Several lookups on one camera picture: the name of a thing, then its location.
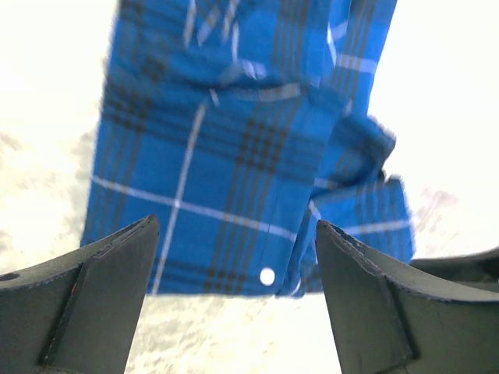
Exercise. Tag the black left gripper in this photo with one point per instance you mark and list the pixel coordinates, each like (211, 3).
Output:
(432, 315)

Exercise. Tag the blue plaid long sleeve shirt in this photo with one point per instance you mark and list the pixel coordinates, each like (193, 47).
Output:
(241, 124)

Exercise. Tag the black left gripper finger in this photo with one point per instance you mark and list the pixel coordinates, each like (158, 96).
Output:
(77, 313)

